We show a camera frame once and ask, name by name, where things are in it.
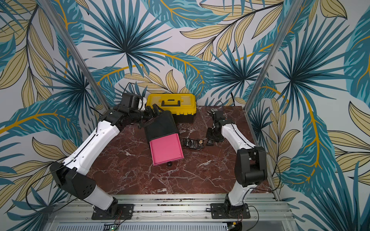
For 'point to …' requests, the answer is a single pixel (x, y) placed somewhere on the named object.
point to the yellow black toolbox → (182, 106)
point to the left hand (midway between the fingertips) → (160, 117)
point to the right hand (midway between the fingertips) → (210, 137)
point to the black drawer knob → (169, 164)
